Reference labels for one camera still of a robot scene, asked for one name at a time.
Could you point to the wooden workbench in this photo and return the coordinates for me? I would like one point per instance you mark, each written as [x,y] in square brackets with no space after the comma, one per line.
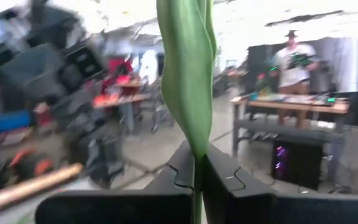
[291,107]

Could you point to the orange yellow tulip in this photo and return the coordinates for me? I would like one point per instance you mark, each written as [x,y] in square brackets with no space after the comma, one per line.
[188,77]

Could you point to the black computer tower purple light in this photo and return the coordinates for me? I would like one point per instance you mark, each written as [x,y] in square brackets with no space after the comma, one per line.
[297,165]

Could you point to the blue storage box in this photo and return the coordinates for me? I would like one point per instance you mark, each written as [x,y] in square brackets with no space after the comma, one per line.
[11,121]

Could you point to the orange vacuum cleaner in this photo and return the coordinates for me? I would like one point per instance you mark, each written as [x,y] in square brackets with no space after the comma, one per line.
[26,165]

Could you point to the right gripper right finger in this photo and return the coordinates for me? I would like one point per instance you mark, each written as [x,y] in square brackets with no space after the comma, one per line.
[259,208]

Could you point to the person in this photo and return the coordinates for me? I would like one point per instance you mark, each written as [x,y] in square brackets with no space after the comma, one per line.
[294,71]

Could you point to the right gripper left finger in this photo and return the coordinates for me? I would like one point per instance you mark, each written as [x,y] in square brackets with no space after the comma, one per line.
[135,208]

